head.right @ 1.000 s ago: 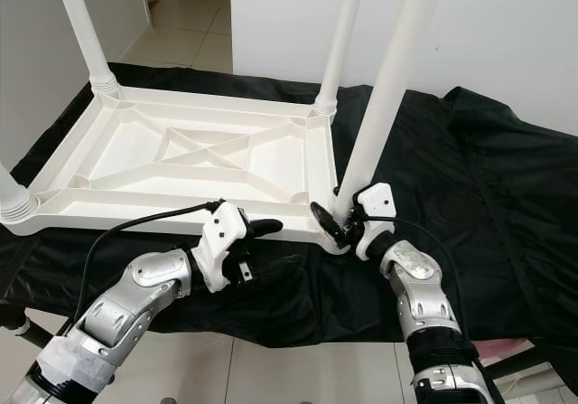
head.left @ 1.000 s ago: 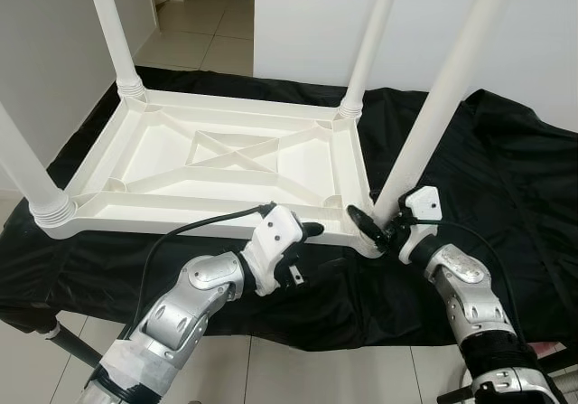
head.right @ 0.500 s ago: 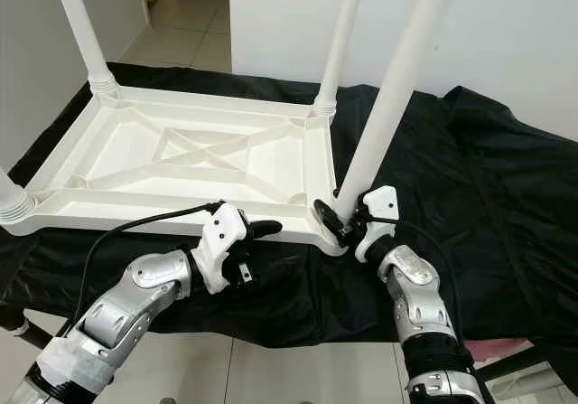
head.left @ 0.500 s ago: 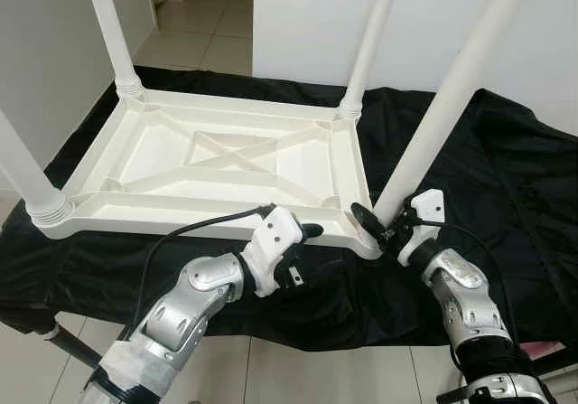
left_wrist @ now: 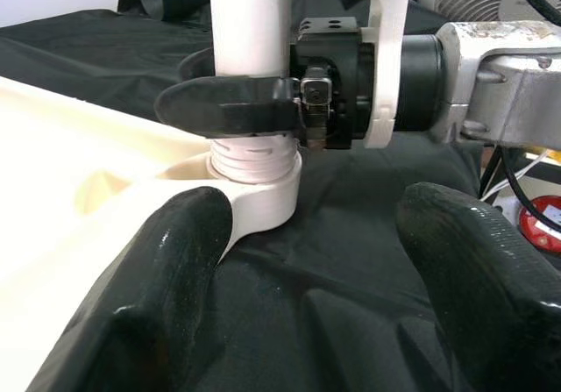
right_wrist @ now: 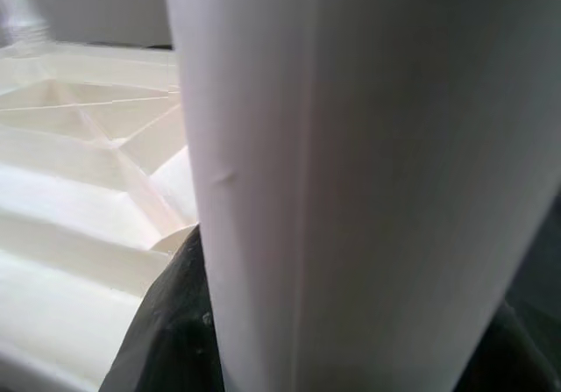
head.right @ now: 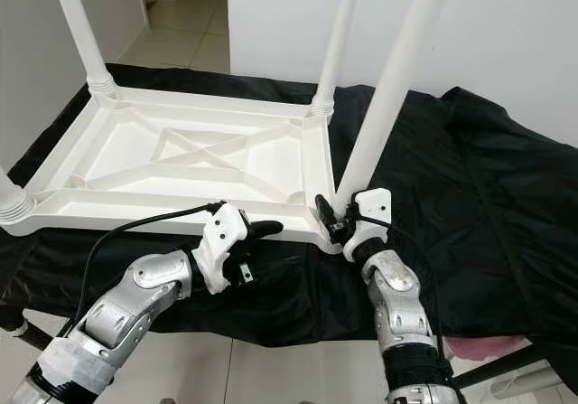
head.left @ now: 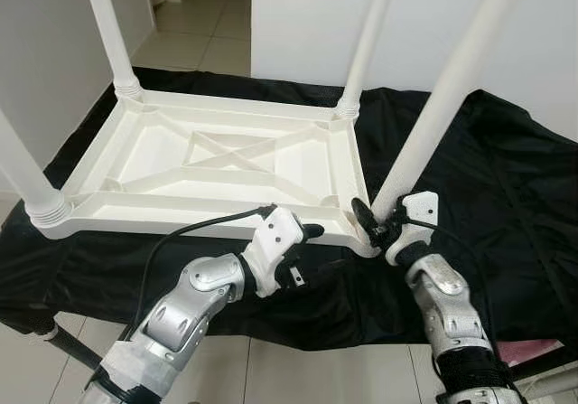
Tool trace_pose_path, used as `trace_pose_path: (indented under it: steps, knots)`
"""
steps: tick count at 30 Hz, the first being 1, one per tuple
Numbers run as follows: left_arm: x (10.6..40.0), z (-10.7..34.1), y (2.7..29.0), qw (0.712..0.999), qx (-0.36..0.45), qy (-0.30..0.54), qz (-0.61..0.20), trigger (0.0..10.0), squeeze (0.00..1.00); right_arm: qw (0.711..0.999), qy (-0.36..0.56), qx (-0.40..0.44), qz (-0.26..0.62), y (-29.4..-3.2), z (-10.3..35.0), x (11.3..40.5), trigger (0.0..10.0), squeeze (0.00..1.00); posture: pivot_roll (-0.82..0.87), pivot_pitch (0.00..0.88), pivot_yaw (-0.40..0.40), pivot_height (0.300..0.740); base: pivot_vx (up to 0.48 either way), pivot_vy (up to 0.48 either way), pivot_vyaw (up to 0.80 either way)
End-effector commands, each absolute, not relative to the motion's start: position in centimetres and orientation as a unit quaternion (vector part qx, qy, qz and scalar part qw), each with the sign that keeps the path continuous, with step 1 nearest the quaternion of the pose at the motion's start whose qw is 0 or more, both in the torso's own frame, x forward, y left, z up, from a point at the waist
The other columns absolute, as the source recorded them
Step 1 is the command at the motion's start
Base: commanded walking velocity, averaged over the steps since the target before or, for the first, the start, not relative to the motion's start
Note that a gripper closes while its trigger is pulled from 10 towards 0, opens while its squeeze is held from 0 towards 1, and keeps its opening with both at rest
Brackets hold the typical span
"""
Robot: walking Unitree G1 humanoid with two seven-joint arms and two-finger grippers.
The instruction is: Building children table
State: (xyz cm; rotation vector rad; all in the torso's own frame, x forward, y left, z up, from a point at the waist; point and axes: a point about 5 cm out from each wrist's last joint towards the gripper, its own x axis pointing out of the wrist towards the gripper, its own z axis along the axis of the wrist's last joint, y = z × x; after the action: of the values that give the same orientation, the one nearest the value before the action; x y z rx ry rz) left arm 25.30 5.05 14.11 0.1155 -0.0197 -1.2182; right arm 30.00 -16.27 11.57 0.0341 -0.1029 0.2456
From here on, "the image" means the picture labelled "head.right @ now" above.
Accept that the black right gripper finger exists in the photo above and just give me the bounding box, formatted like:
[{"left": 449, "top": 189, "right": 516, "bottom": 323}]
[{"left": 313, "top": 193, "right": 340, "bottom": 239}]

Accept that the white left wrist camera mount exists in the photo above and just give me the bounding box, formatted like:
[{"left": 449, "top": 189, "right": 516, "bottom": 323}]
[{"left": 191, "top": 202, "right": 253, "bottom": 296}]

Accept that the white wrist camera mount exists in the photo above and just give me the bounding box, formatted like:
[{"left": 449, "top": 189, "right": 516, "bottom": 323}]
[
  {"left": 340, "top": 186, "right": 395, "bottom": 263},
  {"left": 191, "top": 202, "right": 253, "bottom": 296}
]

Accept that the white plastic table top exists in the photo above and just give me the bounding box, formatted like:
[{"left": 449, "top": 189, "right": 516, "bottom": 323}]
[{"left": 0, "top": 86, "right": 347, "bottom": 257}]

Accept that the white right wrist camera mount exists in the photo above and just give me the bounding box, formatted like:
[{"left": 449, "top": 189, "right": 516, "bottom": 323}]
[{"left": 340, "top": 186, "right": 395, "bottom": 263}]

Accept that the pink plastic stool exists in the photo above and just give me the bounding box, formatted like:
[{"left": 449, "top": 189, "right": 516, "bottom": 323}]
[{"left": 443, "top": 335, "right": 530, "bottom": 361}]

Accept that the black cloth table cover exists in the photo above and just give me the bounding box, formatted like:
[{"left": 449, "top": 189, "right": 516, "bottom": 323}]
[{"left": 0, "top": 61, "right": 578, "bottom": 374}]

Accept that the white plastic table leg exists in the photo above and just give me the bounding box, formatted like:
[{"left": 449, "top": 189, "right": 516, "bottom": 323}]
[
  {"left": 0, "top": 173, "right": 38, "bottom": 227},
  {"left": 331, "top": 0, "right": 455, "bottom": 218},
  {"left": 47, "top": 0, "right": 119, "bottom": 99},
  {"left": 309, "top": 0, "right": 365, "bottom": 118}
]

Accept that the black metal table frame leg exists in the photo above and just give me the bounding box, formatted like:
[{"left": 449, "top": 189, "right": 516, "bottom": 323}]
[
  {"left": 14, "top": 317, "right": 56, "bottom": 352},
  {"left": 452, "top": 345, "right": 554, "bottom": 390}
]

